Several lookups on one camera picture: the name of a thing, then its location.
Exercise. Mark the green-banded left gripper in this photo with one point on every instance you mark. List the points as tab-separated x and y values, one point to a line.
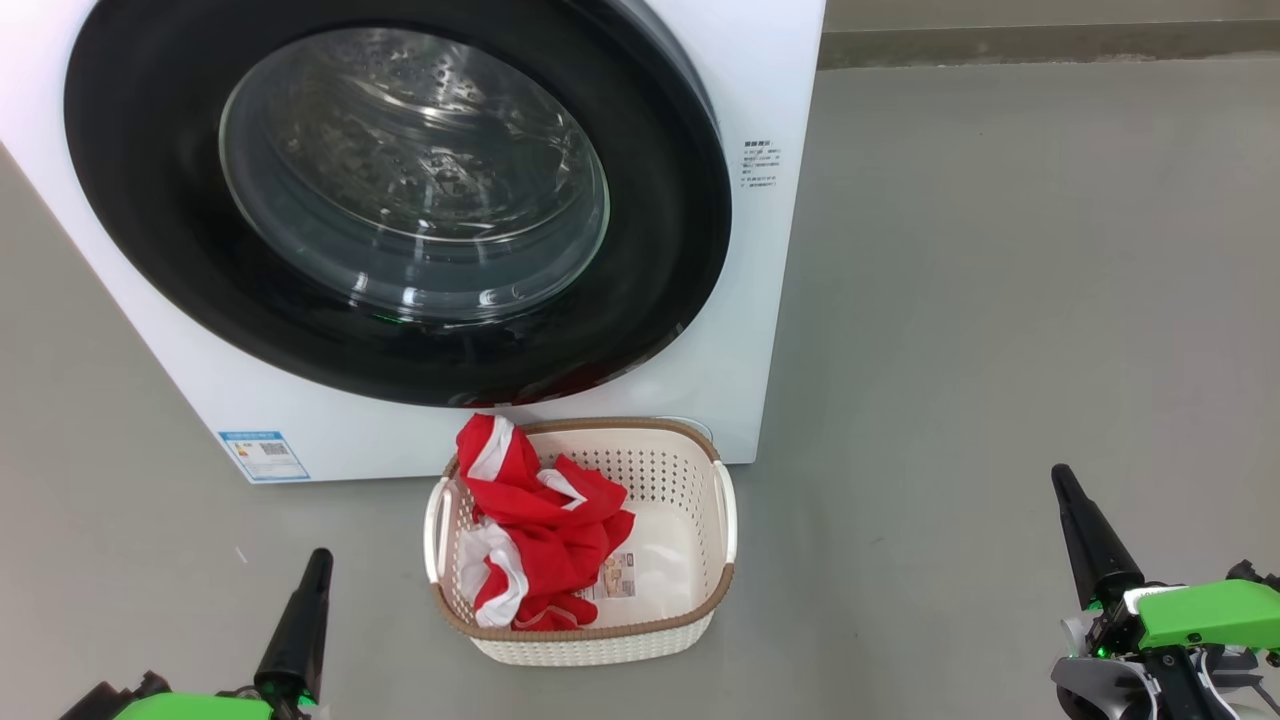
200	708

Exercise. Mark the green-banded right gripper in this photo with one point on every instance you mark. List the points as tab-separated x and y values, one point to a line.
1210	615

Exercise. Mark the dark round glass washer door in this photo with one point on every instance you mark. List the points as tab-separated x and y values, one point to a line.
140	180

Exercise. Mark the white front-load washing machine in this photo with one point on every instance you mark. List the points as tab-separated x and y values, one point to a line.
150	380

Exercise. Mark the printed basket label sticker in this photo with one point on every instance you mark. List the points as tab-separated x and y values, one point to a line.
620	578

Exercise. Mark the cream perforated laundry basket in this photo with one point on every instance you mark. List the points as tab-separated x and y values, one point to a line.
680	500

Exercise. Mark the blue energy label sticker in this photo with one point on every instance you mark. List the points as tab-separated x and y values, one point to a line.
265	455

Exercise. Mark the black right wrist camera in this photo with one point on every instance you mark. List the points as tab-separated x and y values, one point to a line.
1255	575

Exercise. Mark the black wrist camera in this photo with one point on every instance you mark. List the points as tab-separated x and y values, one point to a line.
1255	575
95	705

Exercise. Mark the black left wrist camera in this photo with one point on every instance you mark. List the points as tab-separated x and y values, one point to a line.
95	705

